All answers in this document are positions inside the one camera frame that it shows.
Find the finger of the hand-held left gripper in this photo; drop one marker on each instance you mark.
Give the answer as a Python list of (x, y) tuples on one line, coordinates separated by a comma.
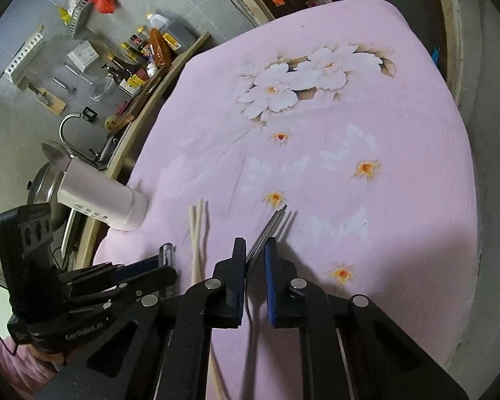
[(150, 281), (137, 267)]

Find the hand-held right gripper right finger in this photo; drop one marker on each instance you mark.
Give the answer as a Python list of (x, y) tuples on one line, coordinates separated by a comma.
[(271, 291)]

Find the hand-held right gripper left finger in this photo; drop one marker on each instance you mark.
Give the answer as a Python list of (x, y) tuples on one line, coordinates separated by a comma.
[(229, 291)]

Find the steel fork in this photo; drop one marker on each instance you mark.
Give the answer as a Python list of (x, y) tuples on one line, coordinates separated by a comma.
[(271, 229)]

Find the white plastic utensil holder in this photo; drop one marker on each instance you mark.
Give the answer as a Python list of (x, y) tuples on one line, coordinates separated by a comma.
[(104, 200)]

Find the person's left forearm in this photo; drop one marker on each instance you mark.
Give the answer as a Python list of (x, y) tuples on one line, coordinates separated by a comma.
[(12, 366)]

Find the person's left hand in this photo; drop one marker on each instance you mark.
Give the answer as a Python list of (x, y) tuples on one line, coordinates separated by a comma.
[(50, 358)]

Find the steel wok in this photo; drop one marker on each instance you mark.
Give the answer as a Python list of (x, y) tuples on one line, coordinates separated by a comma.
[(46, 179)]

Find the pink floral blanket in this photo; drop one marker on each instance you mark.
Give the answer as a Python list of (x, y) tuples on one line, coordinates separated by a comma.
[(337, 225)]

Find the steel faucet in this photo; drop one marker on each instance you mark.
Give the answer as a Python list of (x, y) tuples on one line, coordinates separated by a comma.
[(64, 123)]

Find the yellow round scrubber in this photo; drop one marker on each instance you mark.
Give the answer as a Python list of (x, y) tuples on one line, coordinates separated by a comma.
[(110, 123)]

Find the wooden knife holder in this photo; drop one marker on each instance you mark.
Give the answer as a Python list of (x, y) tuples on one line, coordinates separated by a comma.
[(50, 102)]

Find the wooden cutting board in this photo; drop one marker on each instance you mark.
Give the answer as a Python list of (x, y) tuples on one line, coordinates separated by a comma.
[(129, 110)]

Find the hanging steel utensil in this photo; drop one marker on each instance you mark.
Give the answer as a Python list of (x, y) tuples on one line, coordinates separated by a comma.
[(64, 85)]

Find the beige kitchen counter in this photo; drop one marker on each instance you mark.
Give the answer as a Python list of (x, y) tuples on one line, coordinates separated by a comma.
[(150, 96)]

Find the hanging steel strainer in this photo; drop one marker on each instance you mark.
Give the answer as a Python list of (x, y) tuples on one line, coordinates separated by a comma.
[(100, 91)]

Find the dark sauce bottle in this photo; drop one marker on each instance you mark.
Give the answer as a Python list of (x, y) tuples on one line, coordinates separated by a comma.
[(133, 64), (125, 81)]

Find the white paper packet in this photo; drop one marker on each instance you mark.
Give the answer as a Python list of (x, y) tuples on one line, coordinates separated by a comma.
[(83, 55)]

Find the orange sauce bottle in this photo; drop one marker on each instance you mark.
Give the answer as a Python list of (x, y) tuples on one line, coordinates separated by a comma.
[(158, 48)]

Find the dark oil jug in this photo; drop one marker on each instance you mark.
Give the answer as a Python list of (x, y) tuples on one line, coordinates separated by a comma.
[(175, 33)]

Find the yellow snack packet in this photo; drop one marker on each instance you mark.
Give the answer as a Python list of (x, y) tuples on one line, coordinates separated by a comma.
[(63, 14)]

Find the red plastic bag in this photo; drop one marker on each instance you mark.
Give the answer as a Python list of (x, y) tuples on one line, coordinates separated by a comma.
[(102, 2)]

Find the blue object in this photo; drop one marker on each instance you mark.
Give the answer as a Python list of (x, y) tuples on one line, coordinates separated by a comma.
[(435, 56)]

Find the white wall rack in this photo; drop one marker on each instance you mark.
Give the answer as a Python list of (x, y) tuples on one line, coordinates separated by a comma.
[(23, 54)]

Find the metal wall shelf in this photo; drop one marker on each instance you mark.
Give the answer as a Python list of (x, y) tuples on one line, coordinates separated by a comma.
[(80, 16)]

